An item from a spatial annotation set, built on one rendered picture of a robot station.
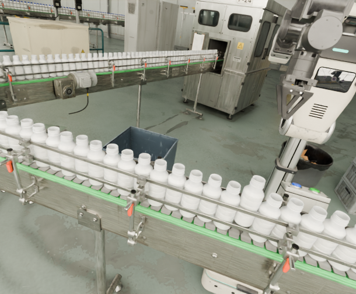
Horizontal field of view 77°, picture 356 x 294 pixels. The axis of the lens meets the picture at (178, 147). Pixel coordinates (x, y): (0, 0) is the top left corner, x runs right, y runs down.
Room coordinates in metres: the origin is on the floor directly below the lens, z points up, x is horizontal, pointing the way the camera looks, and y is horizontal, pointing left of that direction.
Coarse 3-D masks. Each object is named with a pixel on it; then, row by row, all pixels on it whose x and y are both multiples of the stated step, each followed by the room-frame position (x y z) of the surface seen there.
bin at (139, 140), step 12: (132, 132) 1.22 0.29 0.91; (144, 132) 1.20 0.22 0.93; (108, 144) 0.98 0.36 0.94; (120, 144) 1.10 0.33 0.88; (132, 144) 1.22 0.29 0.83; (144, 144) 1.20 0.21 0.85; (156, 144) 1.18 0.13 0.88; (168, 144) 1.17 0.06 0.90; (156, 156) 1.18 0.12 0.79; (168, 156) 1.00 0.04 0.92; (168, 168) 1.04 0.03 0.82
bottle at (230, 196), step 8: (232, 184) 0.54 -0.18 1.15; (224, 192) 0.52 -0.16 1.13; (232, 192) 0.51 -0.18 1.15; (224, 200) 0.50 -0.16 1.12; (232, 200) 0.50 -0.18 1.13; (224, 208) 0.50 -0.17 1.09; (216, 216) 0.51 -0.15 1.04; (224, 216) 0.49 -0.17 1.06; (232, 216) 0.50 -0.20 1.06; (216, 224) 0.50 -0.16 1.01
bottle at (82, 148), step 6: (78, 138) 0.65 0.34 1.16; (84, 138) 0.66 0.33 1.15; (78, 144) 0.63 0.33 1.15; (84, 144) 0.63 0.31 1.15; (78, 150) 0.62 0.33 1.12; (84, 150) 0.63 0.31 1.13; (84, 156) 0.62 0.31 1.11; (78, 162) 0.62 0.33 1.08; (84, 162) 0.62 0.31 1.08; (78, 168) 0.62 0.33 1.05; (84, 168) 0.62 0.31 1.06
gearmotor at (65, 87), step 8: (80, 72) 1.89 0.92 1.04; (88, 72) 1.94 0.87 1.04; (56, 80) 1.71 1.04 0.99; (64, 80) 1.73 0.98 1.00; (72, 80) 1.78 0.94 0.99; (80, 80) 1.81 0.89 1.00; (88, 80) 1.85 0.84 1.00; (96, 80) 1.95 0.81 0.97; (56, 88) 1.73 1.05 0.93; (64, 88) 1.70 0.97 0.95; (72, 88) 1.76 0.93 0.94; (88, 88) 1.86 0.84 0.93; (64, 96) 1.71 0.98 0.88; (72, 96) 1.76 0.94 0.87
